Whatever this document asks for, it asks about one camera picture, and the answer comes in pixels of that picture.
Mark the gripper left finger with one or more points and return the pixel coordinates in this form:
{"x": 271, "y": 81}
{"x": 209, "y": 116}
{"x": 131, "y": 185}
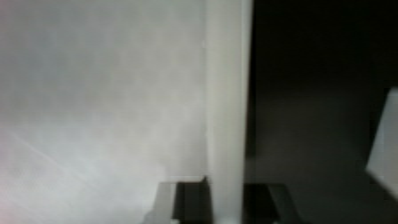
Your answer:
{"x": 161, "y": 214}

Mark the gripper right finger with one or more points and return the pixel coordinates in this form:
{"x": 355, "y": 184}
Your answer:
{"x": 285, "y": 205}

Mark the white desk top tray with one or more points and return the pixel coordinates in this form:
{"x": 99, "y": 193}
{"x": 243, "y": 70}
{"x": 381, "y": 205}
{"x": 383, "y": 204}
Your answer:
{"x": 124, "y": 94}

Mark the white right fence bar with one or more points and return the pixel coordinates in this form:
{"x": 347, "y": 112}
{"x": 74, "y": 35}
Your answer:
{"x": 383, "y": 162}

